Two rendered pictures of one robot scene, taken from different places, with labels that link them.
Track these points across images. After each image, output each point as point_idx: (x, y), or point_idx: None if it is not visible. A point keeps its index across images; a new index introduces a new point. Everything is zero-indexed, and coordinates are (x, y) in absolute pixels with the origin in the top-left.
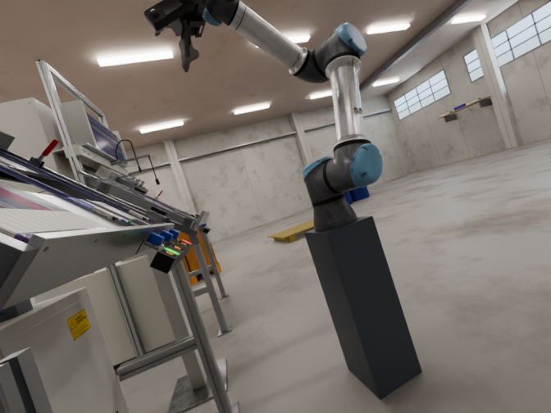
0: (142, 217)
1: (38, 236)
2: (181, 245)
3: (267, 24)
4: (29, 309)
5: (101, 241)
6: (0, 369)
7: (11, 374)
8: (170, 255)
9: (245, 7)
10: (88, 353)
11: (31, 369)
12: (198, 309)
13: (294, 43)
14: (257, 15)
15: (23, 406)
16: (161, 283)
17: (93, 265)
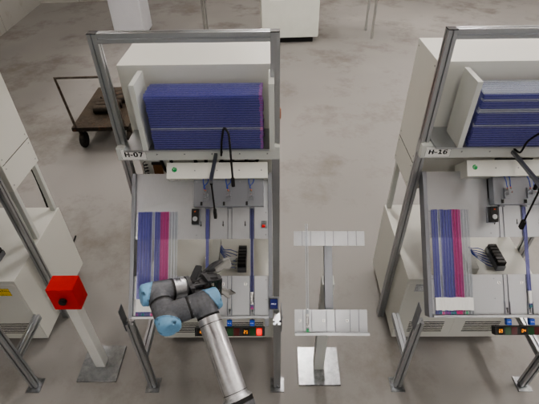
0: (250, 300)
1: (131, 317)
2: (235, 332)
3: (208, 353)
4: (244, 272)
5: None
6: (126, 325)
7: (127, 326)
8: (197, 333)
9: (200, 328)
10: None
11: (131, 327)
12: (277, 350)
13: (222, 389)
14: (204, 340)
15: (129, 329)
16: None
17: None
